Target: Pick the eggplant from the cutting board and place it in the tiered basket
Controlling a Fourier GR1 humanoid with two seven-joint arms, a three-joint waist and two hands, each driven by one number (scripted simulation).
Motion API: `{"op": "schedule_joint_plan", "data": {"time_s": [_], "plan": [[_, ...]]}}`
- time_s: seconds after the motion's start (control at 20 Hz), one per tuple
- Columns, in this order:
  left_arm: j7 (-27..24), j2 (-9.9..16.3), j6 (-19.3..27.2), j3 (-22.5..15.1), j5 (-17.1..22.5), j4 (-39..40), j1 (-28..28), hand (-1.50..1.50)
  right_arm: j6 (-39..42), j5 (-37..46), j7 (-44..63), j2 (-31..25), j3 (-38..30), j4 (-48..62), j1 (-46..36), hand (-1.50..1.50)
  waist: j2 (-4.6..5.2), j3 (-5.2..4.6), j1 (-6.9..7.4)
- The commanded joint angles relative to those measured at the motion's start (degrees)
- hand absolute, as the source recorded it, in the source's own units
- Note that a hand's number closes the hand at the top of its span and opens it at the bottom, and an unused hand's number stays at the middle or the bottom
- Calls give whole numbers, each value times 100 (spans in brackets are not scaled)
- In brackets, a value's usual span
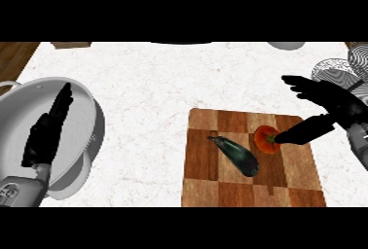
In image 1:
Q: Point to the red tomato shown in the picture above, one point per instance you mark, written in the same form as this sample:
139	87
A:
263	141

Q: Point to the white round pot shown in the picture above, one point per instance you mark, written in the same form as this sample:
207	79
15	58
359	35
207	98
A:
71	129

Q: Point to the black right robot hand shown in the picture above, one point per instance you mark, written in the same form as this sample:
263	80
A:
330	100

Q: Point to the grey round object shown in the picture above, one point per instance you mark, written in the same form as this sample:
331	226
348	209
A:
287	45

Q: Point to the brown wooden block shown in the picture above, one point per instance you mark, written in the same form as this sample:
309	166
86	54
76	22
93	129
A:
71	44

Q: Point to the dark purple eggplant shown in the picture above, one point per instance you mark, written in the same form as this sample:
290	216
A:
240	156

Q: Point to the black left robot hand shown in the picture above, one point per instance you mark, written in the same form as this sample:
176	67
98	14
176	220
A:
45	136

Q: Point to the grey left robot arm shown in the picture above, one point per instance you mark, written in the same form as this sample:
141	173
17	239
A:
24	188

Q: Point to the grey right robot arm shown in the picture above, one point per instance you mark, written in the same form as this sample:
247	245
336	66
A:
359	142

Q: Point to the checkered wooden cutting board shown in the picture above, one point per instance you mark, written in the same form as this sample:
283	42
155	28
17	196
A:
240	181

